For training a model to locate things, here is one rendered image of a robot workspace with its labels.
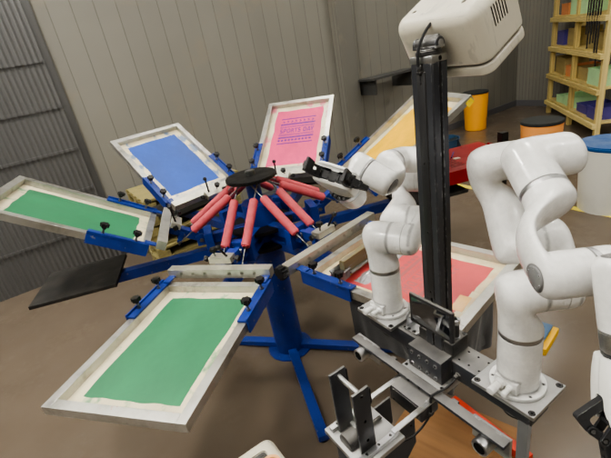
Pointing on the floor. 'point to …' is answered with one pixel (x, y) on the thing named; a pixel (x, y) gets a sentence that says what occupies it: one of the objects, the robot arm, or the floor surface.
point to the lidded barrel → (595, 177)
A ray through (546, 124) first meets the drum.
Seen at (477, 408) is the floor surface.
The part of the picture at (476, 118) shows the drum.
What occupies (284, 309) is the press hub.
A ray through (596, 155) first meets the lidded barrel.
